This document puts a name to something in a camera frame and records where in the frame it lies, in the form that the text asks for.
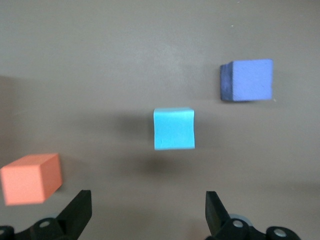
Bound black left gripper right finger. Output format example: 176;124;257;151
206;191;266;240

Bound purple foam block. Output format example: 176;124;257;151
219;58;274;102

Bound brown table cover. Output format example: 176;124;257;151
0;0;320;240

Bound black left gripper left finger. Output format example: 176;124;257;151
29;189;93;240

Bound orange foam block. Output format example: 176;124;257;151
0;152;63;207

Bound light blue foam block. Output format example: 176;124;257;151
153;107;196;151

